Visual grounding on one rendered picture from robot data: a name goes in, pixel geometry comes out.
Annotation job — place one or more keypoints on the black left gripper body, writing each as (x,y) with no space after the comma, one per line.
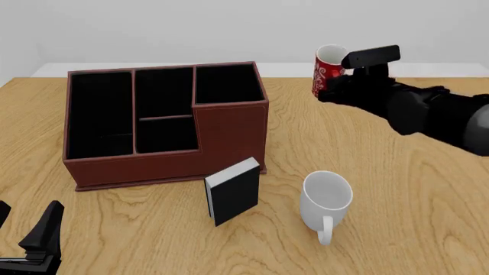
(26,265)

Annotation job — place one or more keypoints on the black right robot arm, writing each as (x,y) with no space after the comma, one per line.
(439,117)

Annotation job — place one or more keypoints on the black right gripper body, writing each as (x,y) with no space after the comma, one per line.
(355,91)

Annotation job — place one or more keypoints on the red-brown desk caddy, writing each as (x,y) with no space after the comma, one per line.
(229,134)

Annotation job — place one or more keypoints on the flat plate on black stalk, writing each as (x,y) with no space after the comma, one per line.
(376,54)

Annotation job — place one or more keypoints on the red mug with white print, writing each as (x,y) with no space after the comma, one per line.
(322,70)

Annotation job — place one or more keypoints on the black book with white pages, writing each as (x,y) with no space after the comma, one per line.
(235,197)

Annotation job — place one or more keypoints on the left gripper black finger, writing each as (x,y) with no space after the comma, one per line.
(45,229)
(4,212)

